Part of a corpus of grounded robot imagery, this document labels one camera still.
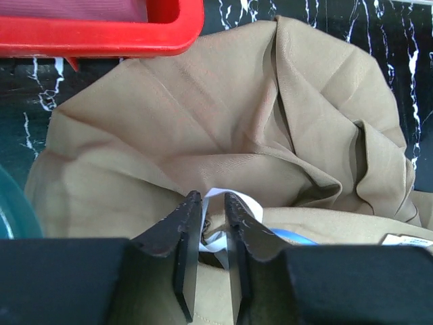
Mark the blue wire hanger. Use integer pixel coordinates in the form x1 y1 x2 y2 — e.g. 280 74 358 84
271 228 318 246

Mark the mauve pink garment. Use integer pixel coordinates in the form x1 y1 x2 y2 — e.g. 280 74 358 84
1 0 147 22

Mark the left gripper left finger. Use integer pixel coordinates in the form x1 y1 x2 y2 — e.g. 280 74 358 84
1 191 202 324

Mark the black marble pattern mat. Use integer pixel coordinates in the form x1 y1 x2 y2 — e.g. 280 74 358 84
1 1 432 192

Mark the tan brown garment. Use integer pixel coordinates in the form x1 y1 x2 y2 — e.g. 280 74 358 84
25 18 432 324

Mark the red plastic bin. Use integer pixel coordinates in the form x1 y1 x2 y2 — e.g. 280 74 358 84
1 0 204 70

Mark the teal transparent plastic tub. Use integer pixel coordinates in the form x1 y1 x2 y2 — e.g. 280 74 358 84
1 167 43 239

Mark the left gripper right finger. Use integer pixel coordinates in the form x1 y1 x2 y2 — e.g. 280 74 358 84
225 193 432 324

